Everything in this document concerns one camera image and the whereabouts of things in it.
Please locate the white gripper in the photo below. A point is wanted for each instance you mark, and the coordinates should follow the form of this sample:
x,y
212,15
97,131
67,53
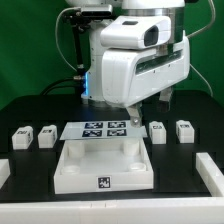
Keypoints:
x,y
139,62

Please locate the white right fence block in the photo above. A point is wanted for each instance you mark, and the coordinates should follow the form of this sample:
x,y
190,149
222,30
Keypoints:
x,y
210,174

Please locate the white square tabletop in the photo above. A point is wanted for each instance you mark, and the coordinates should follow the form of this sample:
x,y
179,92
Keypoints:
x,y
100,165

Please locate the white front fence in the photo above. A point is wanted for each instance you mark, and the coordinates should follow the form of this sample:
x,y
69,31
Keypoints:
x,y
203,210

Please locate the white left fence block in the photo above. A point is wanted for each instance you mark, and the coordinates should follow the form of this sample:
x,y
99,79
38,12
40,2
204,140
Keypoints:
x,y
4,171

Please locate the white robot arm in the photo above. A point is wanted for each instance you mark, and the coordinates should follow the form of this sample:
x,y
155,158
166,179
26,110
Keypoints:
x,y
174,9

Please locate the white tag plate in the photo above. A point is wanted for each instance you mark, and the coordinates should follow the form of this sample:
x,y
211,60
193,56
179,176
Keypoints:
x,y
101,129

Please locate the white fence block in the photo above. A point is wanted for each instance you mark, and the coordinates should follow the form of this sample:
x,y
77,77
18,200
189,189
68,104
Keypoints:
x,y
210,174
4,171

